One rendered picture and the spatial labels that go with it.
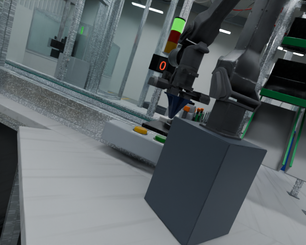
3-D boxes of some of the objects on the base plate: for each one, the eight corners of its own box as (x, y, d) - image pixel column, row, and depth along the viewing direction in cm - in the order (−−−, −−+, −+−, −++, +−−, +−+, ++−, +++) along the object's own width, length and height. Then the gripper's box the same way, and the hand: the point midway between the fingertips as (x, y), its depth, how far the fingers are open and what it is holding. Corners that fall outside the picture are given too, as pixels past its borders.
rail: (208, 194, 59) (223, 161, 57) (3, 96, 83) (8, 70, 81) (209, 187, 64) (223, 156, 62) (15, 96, 88) (21, 73, 86)
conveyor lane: (195, 179, 66) (207, 152, 64) (17, 96, 89) (22, 75, 87) (202, 159, 93) (210, 139, 91) (64, 99, 116) (68, 83, 114)
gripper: (164, 55, 51) (144, 112, 53) (220, 78, 58) (200, 128, 60) (156, 55, 56) (138, 107, 59) (207, 77, 63) (190, 122, 66)
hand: (173, 107), depth 59 cm, fingers closed
